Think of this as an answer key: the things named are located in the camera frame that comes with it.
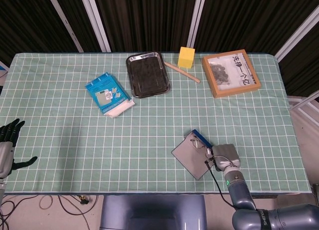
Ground stainless steel tray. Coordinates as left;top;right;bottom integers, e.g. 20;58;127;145
126;51;171;99

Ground green grid tablecloth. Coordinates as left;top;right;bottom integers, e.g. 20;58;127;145
0;52;312;195

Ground blue wet-wipes packet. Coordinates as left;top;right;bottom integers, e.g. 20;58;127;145
85;72;136;119

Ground blue white sign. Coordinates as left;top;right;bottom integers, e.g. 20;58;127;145
0;61;10;78

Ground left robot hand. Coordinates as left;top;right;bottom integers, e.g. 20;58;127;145
0;118;38;179

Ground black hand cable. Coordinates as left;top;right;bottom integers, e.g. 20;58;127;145
204;160;236;208

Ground wooden picture frame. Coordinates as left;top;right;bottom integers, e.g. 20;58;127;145
201;49;262;99

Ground wooden stick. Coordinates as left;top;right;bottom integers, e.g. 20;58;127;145
163;61;201;84

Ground thin metal eyeglasses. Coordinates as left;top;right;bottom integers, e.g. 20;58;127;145
190;137;213;159

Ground grey-blue robot torso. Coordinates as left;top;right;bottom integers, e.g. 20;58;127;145
99;194;208;230

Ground light floor cable loop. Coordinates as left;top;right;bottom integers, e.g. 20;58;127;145
39;195;54;210

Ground black pleated curtain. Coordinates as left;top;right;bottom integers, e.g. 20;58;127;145
0;0;319;96

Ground white metal rack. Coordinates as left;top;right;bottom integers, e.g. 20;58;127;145
288;90;319;121

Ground blue glasses case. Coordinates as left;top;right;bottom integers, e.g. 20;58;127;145
171;129;214;181

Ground wide white double post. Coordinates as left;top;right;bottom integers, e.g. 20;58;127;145
78;0;112;53

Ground dark floor cable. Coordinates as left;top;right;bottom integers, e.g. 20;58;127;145
0;201;16;230

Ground black floor cable loop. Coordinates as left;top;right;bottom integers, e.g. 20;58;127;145
58;195;99;216

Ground thin white frame post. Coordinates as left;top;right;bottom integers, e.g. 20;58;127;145
45;0;84;53

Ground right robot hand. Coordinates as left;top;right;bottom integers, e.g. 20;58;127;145
204;143;242;173

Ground yellow sponge block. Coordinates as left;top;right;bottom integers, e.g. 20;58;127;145
177;46;195;69

